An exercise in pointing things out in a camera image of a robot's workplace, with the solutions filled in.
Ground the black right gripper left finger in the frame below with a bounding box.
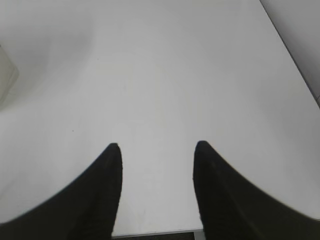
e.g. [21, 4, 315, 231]
[0, 143, 123, 240]

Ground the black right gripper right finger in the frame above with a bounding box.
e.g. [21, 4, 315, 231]
[193, 140, 320, 240]

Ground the cream canvas zipper bag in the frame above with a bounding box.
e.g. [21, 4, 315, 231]
[0, 46, 19, 102]

